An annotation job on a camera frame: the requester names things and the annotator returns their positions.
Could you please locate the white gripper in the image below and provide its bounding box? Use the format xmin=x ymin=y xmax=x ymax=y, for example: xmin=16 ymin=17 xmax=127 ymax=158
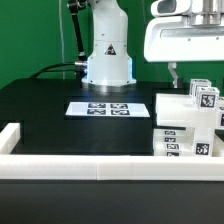
xmin=144 ymin=0 xmax=224 ymax=88

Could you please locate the white tagged cube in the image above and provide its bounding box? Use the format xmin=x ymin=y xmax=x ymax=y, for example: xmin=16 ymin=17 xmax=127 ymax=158
xmin=189 ymin=79 xmax=211 ymax=97
xmin=196 ymin=87 xmax=220 ymax=110

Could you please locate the white chair back frame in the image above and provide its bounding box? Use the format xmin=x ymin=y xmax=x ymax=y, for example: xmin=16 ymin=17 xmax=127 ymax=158
xmin=154 ymin=92 xmax=224 ymax=130

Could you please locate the white chair seat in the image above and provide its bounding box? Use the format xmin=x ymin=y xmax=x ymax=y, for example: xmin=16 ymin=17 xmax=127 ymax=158
xmin=193 ymin=97 xmax=224 ymax=157

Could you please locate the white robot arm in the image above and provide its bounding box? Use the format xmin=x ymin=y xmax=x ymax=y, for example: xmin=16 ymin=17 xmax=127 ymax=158
xmin=82 ymin=0 xmax=224 ymax=90

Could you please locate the white marker sheet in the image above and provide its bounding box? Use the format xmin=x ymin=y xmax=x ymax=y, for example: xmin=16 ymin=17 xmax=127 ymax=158
xmin=66 ymin=102 xmax=150 ymax=118

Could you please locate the white U-shaped fence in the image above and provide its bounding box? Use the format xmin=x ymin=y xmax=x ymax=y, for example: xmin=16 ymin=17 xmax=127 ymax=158
xmin=0 ymin=123 xmax=224 ymax=181

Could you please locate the black cable bundle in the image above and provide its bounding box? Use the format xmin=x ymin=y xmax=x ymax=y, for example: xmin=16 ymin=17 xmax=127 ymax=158
xmin=29 ymin=60 xmax=88 ymax=80

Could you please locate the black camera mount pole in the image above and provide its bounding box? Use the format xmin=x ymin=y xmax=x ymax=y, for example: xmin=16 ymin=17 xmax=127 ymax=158
xmin=67 ymin=0 xmax=89 ymax=61

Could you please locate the white hanging cable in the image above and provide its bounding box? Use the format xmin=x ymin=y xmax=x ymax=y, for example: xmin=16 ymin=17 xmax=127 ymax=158
xmin=58 ymin=0 xmax=66 ymax=80

